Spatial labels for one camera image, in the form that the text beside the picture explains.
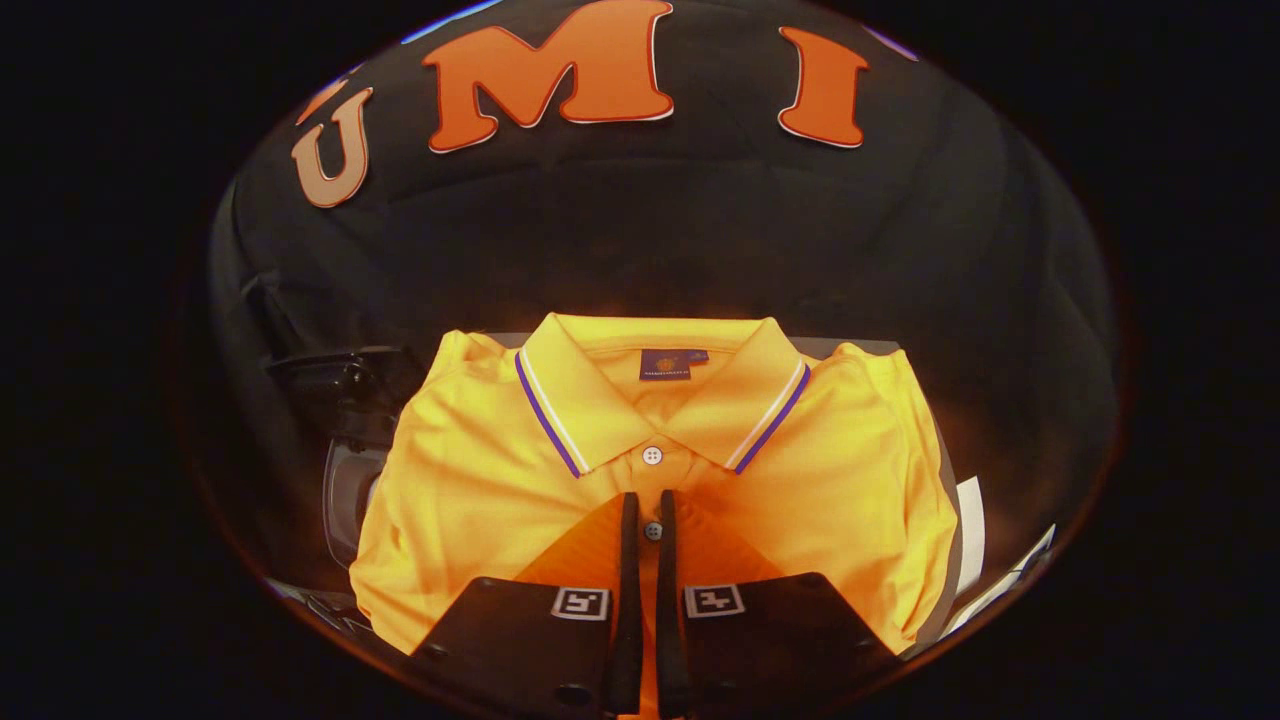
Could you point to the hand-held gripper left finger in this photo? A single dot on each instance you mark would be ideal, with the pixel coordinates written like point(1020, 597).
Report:
point(626, 620)

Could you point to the dark washing machine lid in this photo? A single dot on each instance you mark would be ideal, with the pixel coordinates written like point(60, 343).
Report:
point(340, 385)

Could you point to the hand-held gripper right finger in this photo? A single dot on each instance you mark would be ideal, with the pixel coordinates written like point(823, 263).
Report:
point(670, 620)

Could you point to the black backdrop cloth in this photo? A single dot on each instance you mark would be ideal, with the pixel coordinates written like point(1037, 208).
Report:
point(700, 230)

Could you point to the yellow polo shirt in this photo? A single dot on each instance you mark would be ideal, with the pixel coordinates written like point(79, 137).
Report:
point(480, 480)

